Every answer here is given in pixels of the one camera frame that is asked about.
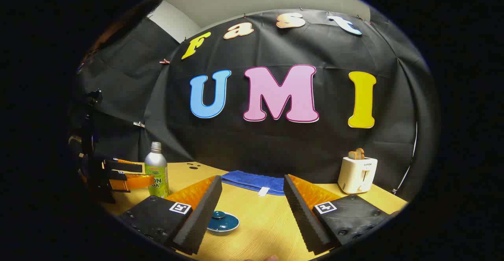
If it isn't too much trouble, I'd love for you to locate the white toaster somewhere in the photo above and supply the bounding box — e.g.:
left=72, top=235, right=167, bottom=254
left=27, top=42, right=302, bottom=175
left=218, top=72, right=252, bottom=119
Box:
left=337, top=157, right=378, bottom=194

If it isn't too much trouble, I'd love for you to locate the teal teacup lid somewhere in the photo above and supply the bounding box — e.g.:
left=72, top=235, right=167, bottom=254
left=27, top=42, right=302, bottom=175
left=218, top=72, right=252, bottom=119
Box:
left=211, top=211, right=239, bottom=231

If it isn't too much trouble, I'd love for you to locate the black backdrop cloth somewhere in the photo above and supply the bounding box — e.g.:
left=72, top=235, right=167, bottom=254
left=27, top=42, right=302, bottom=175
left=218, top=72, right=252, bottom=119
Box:
left=73, top=9, right=437, bottom=202

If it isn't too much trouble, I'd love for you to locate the silver green water bottle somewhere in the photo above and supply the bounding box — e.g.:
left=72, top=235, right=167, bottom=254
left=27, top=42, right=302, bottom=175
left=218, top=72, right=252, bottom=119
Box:
left=144, top=142, right=170, bottom=198

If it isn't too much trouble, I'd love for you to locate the blue towel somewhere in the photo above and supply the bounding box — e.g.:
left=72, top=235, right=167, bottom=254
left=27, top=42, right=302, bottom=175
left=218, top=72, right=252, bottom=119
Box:
left=220, top=170, right=286, bottom=196

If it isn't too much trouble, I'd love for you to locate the white wall cable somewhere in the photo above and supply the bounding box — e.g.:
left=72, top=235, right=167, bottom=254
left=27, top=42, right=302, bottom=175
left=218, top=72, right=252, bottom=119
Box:
left=393, top=122, right=418, bottom=194

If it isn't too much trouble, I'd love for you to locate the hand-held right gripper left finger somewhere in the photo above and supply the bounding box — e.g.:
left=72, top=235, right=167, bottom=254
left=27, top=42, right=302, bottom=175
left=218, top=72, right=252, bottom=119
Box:
left=118, top=174, right=223, bottom=255

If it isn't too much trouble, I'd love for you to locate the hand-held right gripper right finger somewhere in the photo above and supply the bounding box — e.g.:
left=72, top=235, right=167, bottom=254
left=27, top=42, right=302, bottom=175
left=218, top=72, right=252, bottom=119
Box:
left=283, top=174, right=400, bottom=255

